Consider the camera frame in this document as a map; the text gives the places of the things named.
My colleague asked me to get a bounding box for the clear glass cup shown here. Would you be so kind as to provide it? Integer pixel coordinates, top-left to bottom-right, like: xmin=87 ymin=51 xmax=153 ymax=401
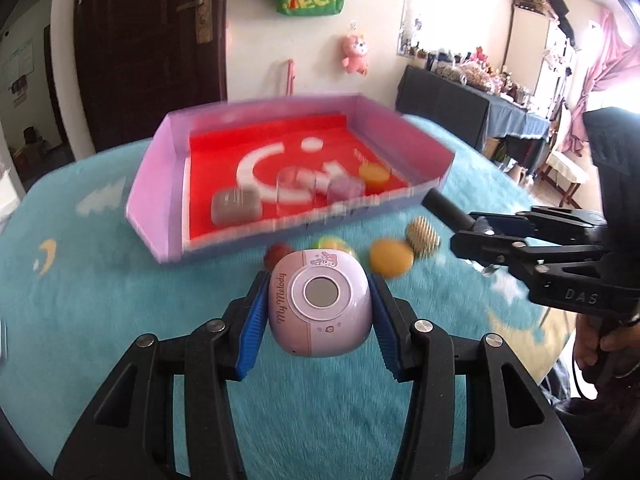
xmin=277 ymin=167 xmax=321 ymax=206

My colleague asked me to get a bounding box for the pink plush toy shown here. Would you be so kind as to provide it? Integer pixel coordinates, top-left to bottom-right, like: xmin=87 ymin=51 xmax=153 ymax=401
xmin=341 ymin=34 xmax=371 ymax=75

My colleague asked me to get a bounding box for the dark cloth covered table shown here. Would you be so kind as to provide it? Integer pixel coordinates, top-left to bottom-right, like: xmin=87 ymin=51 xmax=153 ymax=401
xmin=395 ymin=65 xmax=551 ymax=161

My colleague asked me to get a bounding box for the green and yellow toy figure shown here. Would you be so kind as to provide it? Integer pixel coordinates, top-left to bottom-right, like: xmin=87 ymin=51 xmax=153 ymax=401
xmin=310 ymin=235 xmax=358 ymax=261

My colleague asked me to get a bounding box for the pink round pocket device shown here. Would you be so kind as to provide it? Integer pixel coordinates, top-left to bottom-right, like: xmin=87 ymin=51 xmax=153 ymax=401
xmin=267 ymin=249 xmax=375 ymax=358

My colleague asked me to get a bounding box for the red paper box liner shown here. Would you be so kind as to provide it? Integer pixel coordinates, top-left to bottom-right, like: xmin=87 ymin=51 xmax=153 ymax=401
xmin=182 ymin=112 xmax=416 ymax=241

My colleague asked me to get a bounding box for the dark red ball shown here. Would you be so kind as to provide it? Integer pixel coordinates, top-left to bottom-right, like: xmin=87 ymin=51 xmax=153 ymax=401
xmin=265 ymin=244 xmax=296 ymax=271

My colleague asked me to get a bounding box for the teal moon print blanket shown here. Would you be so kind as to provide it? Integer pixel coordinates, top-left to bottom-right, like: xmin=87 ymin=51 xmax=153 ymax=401
xmin=0 ymin=112 xmax=601 ymax=480

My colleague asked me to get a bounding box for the small amber round block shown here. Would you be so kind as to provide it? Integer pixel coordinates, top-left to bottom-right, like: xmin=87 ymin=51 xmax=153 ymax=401
xmin=359 ymin=162 xmax=391 ymax=183

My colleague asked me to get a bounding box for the gold studded cylinder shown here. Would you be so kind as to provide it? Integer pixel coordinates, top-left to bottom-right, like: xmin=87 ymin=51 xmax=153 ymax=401
xmin=406 ymin=216 xmax=442 ymax=260

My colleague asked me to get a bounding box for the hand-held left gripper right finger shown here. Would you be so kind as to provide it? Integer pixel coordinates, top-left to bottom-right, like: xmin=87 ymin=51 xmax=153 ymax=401
xmin=369 ymin=274 xmax=583 ymax=480

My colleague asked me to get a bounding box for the pink nail polish bottle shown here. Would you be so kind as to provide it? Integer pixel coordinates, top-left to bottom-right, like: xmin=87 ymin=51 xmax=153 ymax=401
xmin=325 ymin=170 xmax=366 ymax=198

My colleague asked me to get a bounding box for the white stool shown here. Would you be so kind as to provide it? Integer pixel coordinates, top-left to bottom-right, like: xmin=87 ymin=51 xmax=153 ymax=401
xmin=542 ymin=152 xmax=591 ymax=196

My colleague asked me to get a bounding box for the person's right hand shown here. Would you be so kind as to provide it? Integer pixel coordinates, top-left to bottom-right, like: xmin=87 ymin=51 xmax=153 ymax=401
xmin=574 ymin=307 xmax=640 ymax=386

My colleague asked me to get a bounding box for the large amber round block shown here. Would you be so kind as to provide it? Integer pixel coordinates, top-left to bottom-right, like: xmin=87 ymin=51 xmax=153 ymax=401
xmin=370 ymin=239 xmax=415 ymax=277

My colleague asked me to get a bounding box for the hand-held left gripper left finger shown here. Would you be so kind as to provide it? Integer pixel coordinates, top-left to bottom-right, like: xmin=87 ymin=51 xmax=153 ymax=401
xmin=52 ymin=270 xmax=273 ymax=480

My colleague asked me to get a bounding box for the row of small table items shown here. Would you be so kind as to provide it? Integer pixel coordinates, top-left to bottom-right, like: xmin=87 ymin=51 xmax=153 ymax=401
xmin=400 ymin=45 xmax=541 ymax=108

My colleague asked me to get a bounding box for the purple cardboard box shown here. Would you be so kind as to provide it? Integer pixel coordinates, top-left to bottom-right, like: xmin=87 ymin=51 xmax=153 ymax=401
xmin=125 ymin=92 xmax=456 ymax=266

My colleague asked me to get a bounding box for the wall mirror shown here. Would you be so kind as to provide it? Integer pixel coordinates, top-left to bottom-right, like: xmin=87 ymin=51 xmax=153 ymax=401
xmin=397 ymin=0 xmax=441 ymax=58

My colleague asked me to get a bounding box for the brown earbud case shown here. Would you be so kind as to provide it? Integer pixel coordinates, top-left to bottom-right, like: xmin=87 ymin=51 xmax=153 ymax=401
xmin=212 ymin=187 xmax=263 ymax=223

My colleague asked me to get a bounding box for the pink curtain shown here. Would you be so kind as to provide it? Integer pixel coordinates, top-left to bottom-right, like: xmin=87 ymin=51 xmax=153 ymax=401
xmin=560 ymin=7 xmax=640 ymax=153

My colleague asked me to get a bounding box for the dark brown wooden door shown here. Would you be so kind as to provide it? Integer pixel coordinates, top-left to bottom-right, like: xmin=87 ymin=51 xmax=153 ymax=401
xmin=75 ymin=0 xmax=228 ymax=153

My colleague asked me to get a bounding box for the tall white wardrobe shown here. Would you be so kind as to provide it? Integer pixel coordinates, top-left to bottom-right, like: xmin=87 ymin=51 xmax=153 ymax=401
xmin=510 ymin=0 xmax=576 ymax=111

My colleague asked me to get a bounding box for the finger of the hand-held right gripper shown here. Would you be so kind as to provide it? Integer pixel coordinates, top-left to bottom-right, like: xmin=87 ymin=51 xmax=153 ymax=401
xmin=451 ymin=232 xmax=546 ymax=281
xmin=469 ymin=209 xmax=608 ymax=241

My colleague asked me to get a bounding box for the brass door handle plate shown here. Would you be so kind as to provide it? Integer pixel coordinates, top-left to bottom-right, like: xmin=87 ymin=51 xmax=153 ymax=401
xmin=177 ymin=0 xmax=213 ymax=43

